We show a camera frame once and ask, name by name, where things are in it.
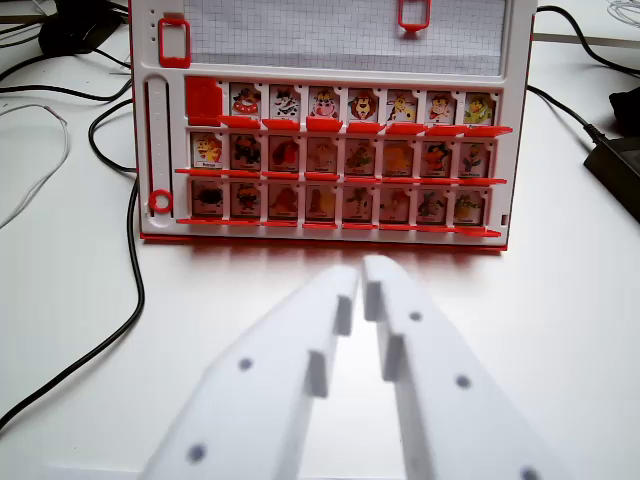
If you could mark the red board flap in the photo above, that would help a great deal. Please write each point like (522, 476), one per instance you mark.
(204, 102)

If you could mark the black lumpy object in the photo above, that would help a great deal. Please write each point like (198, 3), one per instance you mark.
(627, 112)

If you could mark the dark rounded object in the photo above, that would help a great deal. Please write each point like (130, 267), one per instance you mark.
(80, 30)

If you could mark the red and white game board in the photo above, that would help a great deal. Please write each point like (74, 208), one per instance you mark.
(325, 50)

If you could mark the black power adapter box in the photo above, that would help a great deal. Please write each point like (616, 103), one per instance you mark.
(617, 175)

